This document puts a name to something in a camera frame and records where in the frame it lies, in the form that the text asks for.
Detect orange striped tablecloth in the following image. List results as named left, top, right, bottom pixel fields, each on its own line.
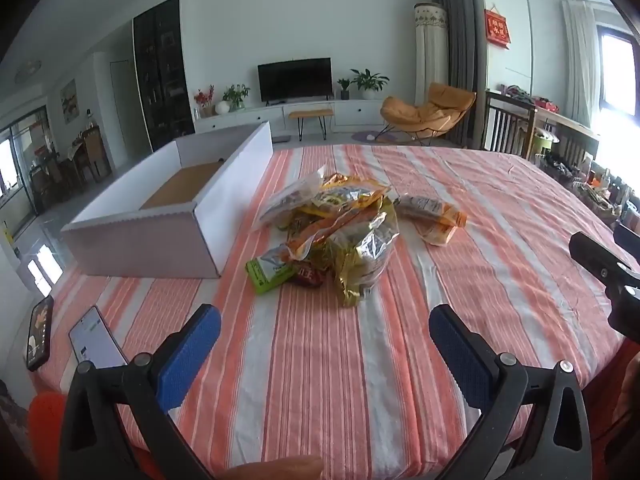
left=30, top=144, right=632, bottom=480

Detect orange and white snack packet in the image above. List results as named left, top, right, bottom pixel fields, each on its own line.
left=395, top=194, right=468, bottom=247

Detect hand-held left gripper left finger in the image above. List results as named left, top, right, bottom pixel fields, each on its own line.
left=59, top=303, right=223, bottom=480

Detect dark red snack packet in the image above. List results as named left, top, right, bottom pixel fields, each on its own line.
left=290, top=265, right=326, bottom=289

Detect large potted green plant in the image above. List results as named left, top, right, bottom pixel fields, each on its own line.
left=350, top=68, right=390, bottom=100

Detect wooden bench with metal legs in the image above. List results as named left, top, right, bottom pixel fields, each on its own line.
left=288, top=108, right=334, bottom=142

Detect red flowers in vase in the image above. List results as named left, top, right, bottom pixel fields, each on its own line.
left=194, top=86, right=216, bottom=118

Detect person's left hand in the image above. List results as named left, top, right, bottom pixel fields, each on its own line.
left=220, top=454, right=325, bottom=480

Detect white sheer curtain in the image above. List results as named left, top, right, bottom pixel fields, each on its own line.
left=562, top=0, right=602, bottom=131

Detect phone with dark picture case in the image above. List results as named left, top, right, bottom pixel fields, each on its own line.
left=26, top=296, right=55, bottom=372

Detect green plant in glass vase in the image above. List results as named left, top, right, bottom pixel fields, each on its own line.
left=222, top=84, right=251, bottom=112

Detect grey curtain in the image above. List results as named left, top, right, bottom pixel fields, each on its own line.
left=430, top=0, right=488, bottom=148

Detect white television cabinet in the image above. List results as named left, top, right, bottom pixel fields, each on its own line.
left=194, top=99, right=401, bottom=137

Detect yellow snack packet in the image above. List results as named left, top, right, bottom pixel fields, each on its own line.
left=311, top=172, right=392, bottom=213

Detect round ceiling lamp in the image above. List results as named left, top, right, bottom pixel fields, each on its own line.
left=15, top=60, right=43, bottom=83

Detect red wall hanging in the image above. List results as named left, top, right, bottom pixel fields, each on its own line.
left=484, top=6, right=512, bottom=49

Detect wooden dining chair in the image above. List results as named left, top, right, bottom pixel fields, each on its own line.
left=65, top=127, right=112, bottom=186

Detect person's right forearm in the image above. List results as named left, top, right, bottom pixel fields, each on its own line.
left=612, top=344, right=640, bottom=431

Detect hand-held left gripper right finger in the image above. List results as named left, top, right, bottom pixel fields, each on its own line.
left=428, top=303, right=593, bottom=480

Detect person's red clothing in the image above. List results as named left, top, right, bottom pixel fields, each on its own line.
left=27, top=392, right=68, bottom=480

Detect orange striped snack packet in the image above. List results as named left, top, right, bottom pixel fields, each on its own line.
left=287, top=207, right=373, bottom=262

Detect clear packet of brown strips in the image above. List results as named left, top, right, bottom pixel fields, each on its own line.
left=252, top=169, right=327, bottom=233

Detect green snack packet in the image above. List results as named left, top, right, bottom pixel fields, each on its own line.
left=245, top=247, right=297, bottom=295

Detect black flat television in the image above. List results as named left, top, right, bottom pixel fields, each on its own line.
left=258, top=58, right=333, bottom=102

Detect window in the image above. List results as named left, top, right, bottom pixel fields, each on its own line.
left=597, top=25, right=640, bottom=161

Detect air conditioner with white cover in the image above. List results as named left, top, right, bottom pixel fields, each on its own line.
left=414, top=2, right=448, bottom=106

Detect framed wall picture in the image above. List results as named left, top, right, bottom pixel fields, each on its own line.
left=60, top=79, right=78, bottom=123

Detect orange lounge chair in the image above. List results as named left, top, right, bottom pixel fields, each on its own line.
left=375, top=82, right=477, bottom=147

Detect white cardboard box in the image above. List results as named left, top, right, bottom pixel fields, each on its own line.
left=61, top=121, right=274, bottom=279

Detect green bin with metal lid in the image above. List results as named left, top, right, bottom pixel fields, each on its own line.
left=531, top=127, right=558, bottom=158

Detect black display cabinet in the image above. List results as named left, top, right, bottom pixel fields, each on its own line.
left=132, top=0, right=196, bottom=153

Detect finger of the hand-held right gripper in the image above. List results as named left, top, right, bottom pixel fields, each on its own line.
left=569, top=231, right=640, bottom=295
left=614, top=222, right=640, bottom=249

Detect phone with lit screen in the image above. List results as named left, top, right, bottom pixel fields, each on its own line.
left=68, top=305, right=130, bottom=368

